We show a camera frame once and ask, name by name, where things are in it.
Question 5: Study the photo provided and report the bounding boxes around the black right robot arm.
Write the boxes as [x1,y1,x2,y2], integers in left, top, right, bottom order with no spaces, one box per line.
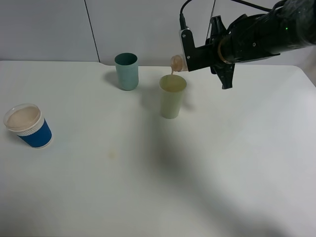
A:
[187,0,316,89]

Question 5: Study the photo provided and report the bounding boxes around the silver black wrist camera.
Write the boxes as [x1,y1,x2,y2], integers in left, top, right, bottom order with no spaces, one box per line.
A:
[179,28,196,72]

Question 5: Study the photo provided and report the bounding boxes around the blue paper cup with lid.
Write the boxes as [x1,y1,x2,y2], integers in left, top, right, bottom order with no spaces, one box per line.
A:
[3,103,52,148]

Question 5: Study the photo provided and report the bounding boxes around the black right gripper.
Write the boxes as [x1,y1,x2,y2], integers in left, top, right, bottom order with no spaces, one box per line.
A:
[194,15,235,89]

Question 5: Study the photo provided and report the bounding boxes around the pale yellow plastic cup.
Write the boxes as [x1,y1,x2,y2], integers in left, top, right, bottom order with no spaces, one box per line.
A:
[159,75,187,119]

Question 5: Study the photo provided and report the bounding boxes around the teal plastic cup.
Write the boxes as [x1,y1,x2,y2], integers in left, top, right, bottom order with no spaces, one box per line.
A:
[115,53,139,91]

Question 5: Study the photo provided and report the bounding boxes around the clear bottle with pink label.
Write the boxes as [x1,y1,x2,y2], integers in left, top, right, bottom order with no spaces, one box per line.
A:
[170,54,188,74]

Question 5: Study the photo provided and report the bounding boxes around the black camera cable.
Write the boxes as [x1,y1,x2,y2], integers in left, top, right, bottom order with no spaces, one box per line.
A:
[179,0,275,32]

